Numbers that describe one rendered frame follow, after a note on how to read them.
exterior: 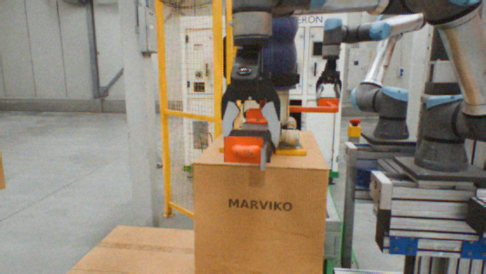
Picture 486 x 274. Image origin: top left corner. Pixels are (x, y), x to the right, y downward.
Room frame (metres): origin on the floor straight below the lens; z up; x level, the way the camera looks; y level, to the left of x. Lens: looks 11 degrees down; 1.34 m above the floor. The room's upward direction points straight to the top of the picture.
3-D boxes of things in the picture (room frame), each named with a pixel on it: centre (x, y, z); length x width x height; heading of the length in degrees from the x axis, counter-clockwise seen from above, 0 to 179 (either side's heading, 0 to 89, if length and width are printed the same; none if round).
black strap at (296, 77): (1.24, -0.10, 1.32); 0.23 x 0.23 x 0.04
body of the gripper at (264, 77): (0.67, -0.02, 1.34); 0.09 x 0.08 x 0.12; 172
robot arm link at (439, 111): (1.06, -0.66, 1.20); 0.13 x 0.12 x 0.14; 22
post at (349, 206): (2.11, -0.73, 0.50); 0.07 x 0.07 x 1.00; 82
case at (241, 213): (1.24, -0.09, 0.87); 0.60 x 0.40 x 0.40; 172
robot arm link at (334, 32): (1.48, -0.40, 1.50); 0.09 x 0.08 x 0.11; 127
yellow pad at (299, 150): (1.23, -0.19, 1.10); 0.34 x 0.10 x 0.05; 172
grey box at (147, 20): (2.47, 0.64, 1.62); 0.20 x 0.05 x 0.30; 172
